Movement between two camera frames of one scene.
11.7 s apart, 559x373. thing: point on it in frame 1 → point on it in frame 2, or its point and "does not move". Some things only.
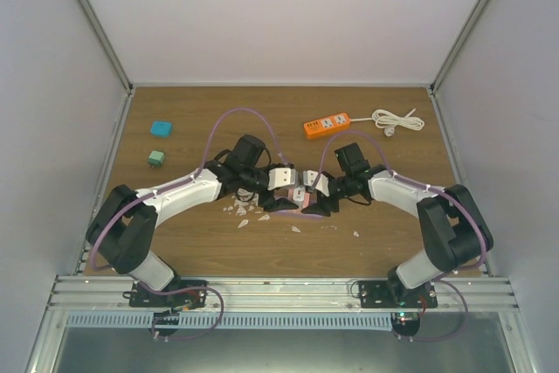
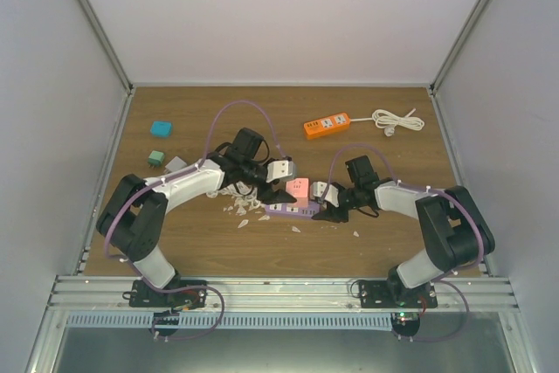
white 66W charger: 299,196 → 175,164
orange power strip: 327,125 does not move
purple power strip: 293,213 does not move
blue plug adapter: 161,128 does not move
